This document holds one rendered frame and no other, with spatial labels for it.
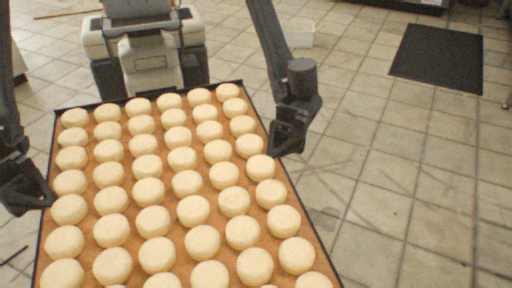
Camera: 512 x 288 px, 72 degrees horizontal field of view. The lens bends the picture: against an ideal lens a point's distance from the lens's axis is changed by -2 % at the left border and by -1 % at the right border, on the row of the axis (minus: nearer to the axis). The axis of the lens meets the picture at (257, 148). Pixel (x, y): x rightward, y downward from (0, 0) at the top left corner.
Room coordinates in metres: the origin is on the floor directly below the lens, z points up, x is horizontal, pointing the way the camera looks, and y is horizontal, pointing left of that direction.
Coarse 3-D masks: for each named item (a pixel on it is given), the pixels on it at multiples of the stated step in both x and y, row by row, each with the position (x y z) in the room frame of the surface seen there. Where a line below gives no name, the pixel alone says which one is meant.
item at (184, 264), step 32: (64, 128) 0.55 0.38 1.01; (160, 128) 0.55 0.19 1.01; (192, 128) 0.55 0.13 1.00; (224, 128) 0.55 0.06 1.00; (256, 128) 0.55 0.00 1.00; (96, 160) 0.46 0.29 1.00; (128, 160) 0.46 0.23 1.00; (96, 192) 0.39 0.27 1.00; (128, 192) 0.39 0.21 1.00; (288, 192) 0.39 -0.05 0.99; (224, 224) 0.33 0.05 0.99; (96, 256) 0.27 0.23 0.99; (224, 256) 0.28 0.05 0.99; (320, 256) 0.28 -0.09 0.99
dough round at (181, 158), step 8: (176, 152) 0.46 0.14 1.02; (184, 152) 0.46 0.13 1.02; (192, 152) 0.46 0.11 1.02; (168, 160) 0.45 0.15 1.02; (176, 160) 0.44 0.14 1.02; (184, 160) 0.44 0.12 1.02; (192, 160) 0.44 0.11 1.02; (176, 168) 0.43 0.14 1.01; (184, 168) 0.43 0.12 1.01; (192, 168) 0.44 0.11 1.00
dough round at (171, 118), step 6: (162, 114) 0.57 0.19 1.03; (168, 114) 0.57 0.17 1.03; (174, 114) 0.57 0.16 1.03; (180, 114) 0.57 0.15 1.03; (162, 120) 0.55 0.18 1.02; (168, 120) 0.55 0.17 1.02; (174, 120) 0.55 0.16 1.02; (180, 120) 0.55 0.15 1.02; (186, 120) 0.56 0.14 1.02; (168, 126) 0.54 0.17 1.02; (174, 126) 0.54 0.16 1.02
